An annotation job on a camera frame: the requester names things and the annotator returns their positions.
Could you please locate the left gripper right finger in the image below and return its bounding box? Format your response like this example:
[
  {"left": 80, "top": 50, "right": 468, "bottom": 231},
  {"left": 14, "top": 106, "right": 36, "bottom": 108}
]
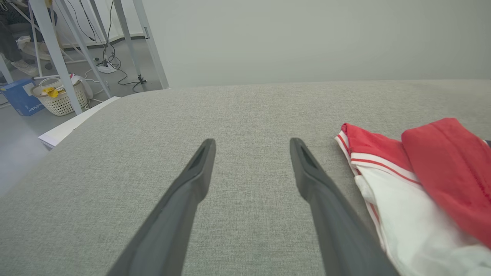
[{"left": 289, "top": 138, "right": 400, "bottom": 276}]

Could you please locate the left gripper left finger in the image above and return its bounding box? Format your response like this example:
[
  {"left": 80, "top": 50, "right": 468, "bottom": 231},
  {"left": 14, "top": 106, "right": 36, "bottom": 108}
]
[{"left": 107, "top": 138, "right": 217, "bottom": 276}]

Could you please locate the red and white garment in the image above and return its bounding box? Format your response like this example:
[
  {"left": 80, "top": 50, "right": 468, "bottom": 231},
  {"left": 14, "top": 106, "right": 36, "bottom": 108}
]
[{"left": 334, "top": 117, "right": 491, "bottom": 276}]

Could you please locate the white flat board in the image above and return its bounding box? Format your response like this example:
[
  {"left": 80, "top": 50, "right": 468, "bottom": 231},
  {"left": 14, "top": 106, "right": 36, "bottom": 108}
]
[{"left": 38, "top": 96, "right": 121, "bottom": 149}]

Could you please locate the cream plastic laundry basket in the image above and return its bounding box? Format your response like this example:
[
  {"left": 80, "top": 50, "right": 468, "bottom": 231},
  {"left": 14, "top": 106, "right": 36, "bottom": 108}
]
[{"left": 30, "top": 78, "right": 89, "bottom": 117}]

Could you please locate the white round container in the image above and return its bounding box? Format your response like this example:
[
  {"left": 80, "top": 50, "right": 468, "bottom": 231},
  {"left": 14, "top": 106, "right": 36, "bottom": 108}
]
[{"left": 69, "top": 74, "right": 94, "bottom": 100}]

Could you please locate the blue cardboard box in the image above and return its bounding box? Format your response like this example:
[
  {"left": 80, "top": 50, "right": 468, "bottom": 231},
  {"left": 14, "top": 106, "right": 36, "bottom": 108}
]
[{"left": 0, "top": 78, "right": 45, "bottom": 117}]

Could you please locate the person in dark trousers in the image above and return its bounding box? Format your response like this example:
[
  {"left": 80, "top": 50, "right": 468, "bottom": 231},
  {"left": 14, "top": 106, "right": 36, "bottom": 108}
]
[{"left": 0, "top": 0, "right": 58, "bottom": 77}]

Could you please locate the white power strip with cables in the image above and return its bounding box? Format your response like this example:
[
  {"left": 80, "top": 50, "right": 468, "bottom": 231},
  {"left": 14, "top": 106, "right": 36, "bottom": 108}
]
[{"left": 66, "top": 0, "right": 147, "bottom": 94}]

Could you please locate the white metal frame leg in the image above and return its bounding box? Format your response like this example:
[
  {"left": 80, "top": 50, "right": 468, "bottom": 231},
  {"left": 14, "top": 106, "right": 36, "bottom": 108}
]
[
  {"left": 132, "top": 0, "right": 170, "bottom": 90},
  {"left": 112, "top": 0, "right": 145, "bottom": 83},
  {"left": 28, "top": 0, "right": 84, "bottom": 116},
  {"left": 53, "top": 0, "right": 112, "bottom": 99}
]

